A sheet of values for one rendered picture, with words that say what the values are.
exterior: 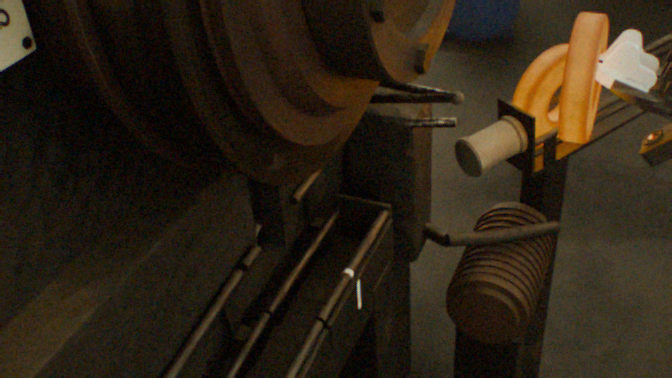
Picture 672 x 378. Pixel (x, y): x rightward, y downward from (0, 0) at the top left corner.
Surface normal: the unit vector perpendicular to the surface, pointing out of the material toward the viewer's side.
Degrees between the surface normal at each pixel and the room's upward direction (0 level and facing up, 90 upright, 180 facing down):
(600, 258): 0
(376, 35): 90
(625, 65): 88
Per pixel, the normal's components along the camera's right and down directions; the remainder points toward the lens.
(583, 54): -0.31, -0.22
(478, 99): -0.06, -0.80
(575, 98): -0.39, 0.40
